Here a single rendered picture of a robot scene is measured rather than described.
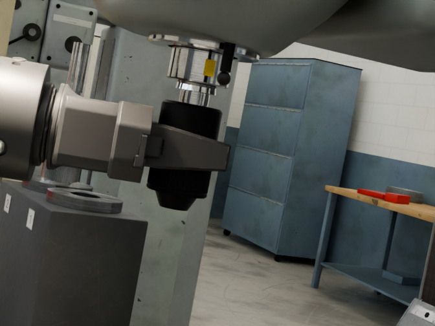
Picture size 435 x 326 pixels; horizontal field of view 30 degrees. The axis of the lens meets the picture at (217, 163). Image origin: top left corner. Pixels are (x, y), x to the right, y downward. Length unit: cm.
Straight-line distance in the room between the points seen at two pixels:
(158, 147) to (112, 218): 35
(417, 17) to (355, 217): 747
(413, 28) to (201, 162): 18
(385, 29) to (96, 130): 22
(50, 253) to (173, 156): 35
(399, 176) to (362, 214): 63
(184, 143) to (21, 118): 12
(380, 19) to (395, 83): 725
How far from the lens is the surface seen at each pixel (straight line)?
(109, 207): 94
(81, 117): 57
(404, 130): 759
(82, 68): 105
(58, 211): 90
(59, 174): 104
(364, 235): 786
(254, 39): 57
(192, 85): 61
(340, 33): 67
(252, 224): 842
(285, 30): 58
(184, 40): 58
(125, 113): 56
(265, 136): 846
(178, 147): 59
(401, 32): 60
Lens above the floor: 126
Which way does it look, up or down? 3 degrees down
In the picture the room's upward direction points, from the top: 11 degrees clockwise
